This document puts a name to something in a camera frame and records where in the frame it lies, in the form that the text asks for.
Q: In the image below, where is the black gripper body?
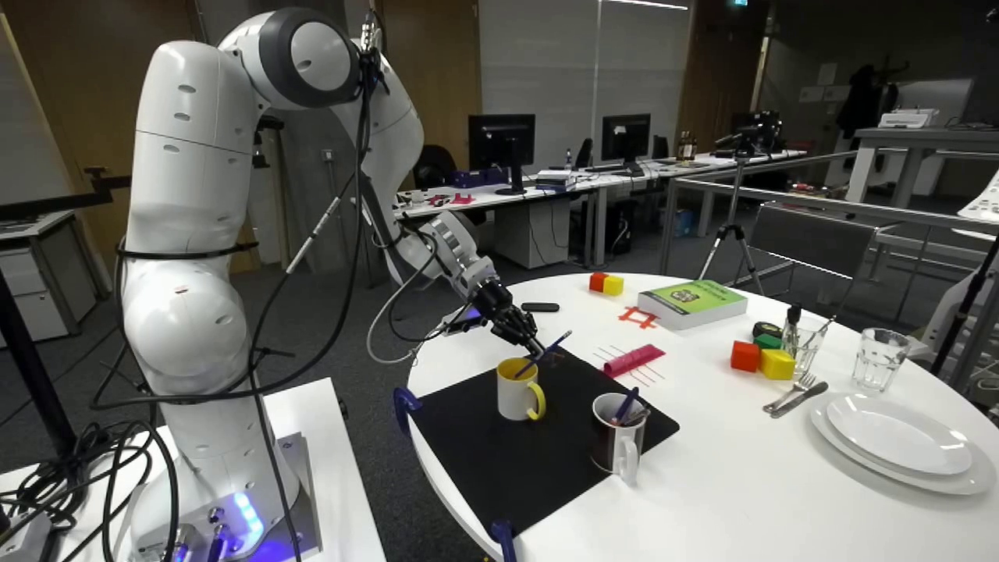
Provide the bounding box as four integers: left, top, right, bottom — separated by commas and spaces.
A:
466, 274, 544, 354

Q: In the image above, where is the dark blue-black pencil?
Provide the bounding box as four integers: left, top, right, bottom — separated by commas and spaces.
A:
511, 328, 573, 381

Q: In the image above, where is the white and yellow mug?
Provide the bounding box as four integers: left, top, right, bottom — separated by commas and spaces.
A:
493, 357, 549, 426

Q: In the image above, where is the pink plastic ruler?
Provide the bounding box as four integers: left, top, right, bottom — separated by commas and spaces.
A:
598, 342, 668, 381

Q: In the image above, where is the blue pen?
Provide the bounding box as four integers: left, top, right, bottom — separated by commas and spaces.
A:
613, 385, 643, 426

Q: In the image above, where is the black square table mat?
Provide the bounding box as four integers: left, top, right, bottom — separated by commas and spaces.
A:
409, 345, 684, 541

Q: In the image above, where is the blue table clamp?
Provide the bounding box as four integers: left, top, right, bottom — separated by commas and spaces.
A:
488, 517, 522, 562
390, 385, 421, 438

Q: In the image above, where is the green book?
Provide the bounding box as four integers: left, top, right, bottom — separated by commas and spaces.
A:
633, 278, 749, 333

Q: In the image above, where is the black computer monitor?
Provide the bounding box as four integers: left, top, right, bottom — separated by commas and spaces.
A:
466, 110, 539, 198
598, 110, 656, 174

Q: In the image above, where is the long white office desk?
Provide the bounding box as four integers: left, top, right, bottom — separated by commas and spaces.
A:
399, 149, 812, 307

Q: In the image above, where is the red toy block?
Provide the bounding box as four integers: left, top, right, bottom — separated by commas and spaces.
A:
728, 337, 766, 375

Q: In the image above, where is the yellow toy block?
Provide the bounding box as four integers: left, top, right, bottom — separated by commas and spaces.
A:
759, 346, 799, 385

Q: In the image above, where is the round white table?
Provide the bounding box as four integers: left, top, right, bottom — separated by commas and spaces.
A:
403, 273, 999, 562

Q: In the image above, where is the silver cutlery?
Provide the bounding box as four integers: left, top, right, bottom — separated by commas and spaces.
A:
760, 377, 833, 422

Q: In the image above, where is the glass cutlery holder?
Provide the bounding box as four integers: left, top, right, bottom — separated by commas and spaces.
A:
782, 299, 835, 385

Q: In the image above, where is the grey panel chair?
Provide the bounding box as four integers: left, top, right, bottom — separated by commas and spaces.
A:
747, 199, 880, 289

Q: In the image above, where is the clear drinking glass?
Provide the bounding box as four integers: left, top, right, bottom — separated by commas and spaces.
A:
853, 326, 914, 397

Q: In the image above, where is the small white plate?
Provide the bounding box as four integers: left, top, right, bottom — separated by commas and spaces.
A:
821, 391, 976, 482

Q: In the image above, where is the white background table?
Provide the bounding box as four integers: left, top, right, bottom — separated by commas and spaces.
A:
843, 122, 999, 205

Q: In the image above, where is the black easel stand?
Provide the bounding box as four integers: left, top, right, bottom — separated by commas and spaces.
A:
0, 168, 116, 462

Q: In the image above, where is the orange plastic frame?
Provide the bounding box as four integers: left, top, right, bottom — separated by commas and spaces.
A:
619, 303, 663, 331

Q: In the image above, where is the grey metal frame railing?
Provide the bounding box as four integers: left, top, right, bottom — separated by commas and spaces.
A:
658, 149, 999, 316

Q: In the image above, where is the white robot pedestal table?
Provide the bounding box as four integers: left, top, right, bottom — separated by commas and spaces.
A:
0, 375, 386, 562

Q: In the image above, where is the camera tripod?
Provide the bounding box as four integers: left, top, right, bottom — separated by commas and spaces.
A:
692, 106, 782, 289

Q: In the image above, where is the black floor cable bundle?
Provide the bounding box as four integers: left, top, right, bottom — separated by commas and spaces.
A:
0, 419, 182, 562

